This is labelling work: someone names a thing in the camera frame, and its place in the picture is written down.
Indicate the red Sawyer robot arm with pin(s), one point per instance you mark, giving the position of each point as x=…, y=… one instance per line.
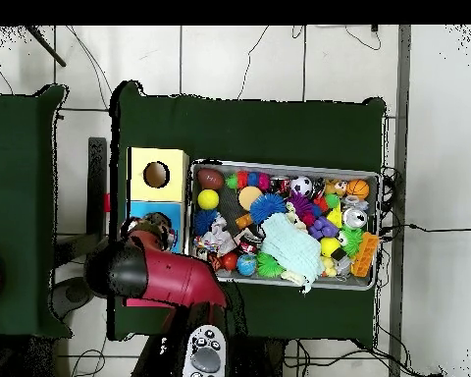
x=172, y=279

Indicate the shallow clear mesh bin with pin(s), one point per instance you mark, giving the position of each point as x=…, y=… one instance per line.
x=318, y=169

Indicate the yellow ball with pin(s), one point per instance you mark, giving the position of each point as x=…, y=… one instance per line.
x=208, y=199

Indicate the large blue spiky ball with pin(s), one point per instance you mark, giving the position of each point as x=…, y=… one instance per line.
x=267, y=208

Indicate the small blue spiky ball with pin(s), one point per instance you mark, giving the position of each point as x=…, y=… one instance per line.
x=204, y=222

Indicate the brown toy football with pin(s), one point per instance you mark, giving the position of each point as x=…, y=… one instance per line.
x=210, y=179

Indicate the light blue knitted cloth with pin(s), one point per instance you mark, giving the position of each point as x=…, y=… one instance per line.
x=290, y=243

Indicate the black and white soccer ball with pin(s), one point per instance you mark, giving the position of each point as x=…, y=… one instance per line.
x=301, y=186

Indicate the purple plastic block toy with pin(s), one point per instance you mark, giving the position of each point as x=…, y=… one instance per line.
x=324, y=227

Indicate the orange toy basketball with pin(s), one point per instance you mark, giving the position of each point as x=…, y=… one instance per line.
x=358, y=189

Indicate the orange plastic toy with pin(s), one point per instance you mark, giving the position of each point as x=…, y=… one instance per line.
x=365, y=255

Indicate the black panel stand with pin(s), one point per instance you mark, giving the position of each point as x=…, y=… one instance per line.
x=97, y=188

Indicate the dark green side table cloth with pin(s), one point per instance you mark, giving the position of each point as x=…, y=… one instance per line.
x=15, y=176

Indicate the black tripod leg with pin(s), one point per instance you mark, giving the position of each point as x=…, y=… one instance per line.
x=45, y=46

